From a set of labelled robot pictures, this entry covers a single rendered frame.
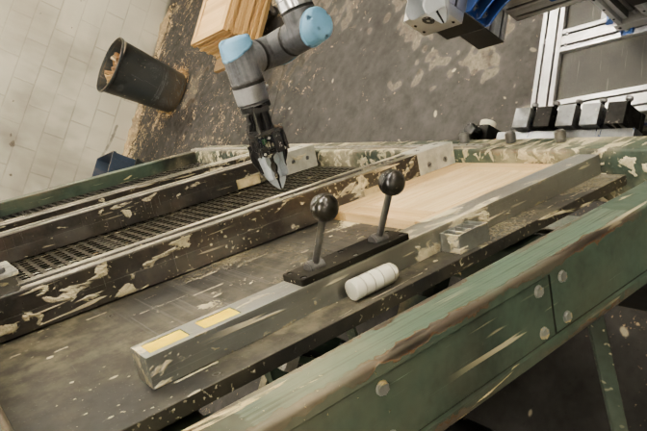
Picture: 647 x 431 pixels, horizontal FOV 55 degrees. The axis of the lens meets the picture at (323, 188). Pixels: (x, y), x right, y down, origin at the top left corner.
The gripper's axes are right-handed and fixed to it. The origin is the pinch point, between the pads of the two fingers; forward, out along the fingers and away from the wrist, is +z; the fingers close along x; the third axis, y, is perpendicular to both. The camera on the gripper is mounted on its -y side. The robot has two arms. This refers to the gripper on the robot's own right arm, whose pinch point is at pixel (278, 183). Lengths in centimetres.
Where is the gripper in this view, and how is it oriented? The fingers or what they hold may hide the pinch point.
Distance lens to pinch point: 149.1
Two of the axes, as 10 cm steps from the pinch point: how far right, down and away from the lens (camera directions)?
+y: 3.4, 1.8, -9.2
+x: 9.0, -3.6, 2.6
